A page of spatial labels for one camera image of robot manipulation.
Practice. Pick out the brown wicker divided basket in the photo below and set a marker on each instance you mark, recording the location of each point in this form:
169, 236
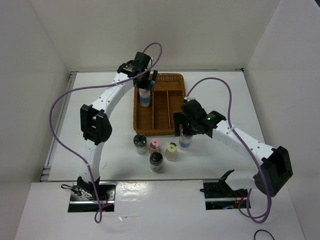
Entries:
157, 119

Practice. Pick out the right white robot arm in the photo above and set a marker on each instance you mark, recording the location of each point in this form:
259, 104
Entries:
273, 165

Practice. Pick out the silver-lid bottle blue label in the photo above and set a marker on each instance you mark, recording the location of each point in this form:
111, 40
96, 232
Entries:
144, 97
184, 141

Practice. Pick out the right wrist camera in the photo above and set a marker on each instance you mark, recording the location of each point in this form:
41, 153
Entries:
186, 99

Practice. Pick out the pink-lid spice bottle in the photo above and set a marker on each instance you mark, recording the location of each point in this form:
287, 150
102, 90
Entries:
154, 146

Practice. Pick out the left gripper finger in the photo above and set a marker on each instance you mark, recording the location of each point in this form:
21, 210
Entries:
153, 78
144, 82

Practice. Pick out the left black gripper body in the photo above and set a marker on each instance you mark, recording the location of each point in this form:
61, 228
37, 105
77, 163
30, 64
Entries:
144, 71

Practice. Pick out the yellow-lid spice bottle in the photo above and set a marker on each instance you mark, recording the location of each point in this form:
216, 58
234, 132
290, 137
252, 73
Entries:
171, 151

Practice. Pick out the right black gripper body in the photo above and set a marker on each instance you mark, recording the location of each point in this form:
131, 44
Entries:
191, 120

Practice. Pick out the black grinder bottle light contents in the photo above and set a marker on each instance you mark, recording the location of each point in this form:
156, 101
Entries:
140, 143

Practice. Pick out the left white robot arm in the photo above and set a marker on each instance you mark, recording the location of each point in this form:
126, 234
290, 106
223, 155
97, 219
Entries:
94, 118

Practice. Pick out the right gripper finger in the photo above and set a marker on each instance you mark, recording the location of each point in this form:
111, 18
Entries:
178, 119
187, 130

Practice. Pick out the black-lid bottle brown contents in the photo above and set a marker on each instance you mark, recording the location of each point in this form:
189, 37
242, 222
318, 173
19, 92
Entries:
156, 161

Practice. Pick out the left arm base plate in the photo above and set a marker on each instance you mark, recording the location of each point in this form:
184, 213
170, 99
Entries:
83, 202

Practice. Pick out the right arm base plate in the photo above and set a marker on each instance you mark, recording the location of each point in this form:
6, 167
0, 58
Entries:
215, 199

